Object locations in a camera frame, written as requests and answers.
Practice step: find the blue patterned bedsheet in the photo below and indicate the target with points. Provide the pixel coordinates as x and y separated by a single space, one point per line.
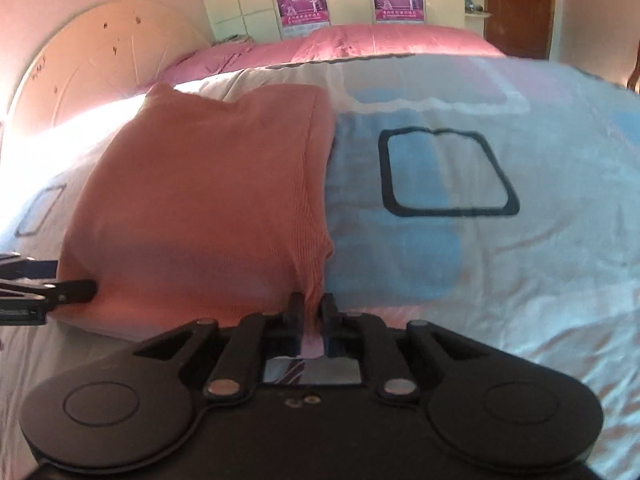
450 270

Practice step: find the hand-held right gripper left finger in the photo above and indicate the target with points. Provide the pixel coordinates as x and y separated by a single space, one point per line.
298 325

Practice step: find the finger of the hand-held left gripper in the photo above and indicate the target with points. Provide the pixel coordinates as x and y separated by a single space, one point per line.
75 291
35 267

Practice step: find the brown wooden door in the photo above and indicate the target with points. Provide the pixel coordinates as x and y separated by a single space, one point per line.
520 5

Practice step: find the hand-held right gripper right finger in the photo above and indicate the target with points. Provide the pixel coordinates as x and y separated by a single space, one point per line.
330 330

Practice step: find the pink quilt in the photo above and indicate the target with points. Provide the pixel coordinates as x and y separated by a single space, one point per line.
380 42

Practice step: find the cream wooden headboard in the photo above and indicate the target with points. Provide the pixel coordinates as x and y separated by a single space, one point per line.
100 60

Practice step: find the pink pillow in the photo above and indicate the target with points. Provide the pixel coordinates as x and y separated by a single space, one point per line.
210 62

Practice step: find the pink knit sweater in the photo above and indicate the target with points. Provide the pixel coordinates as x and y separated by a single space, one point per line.
200 210

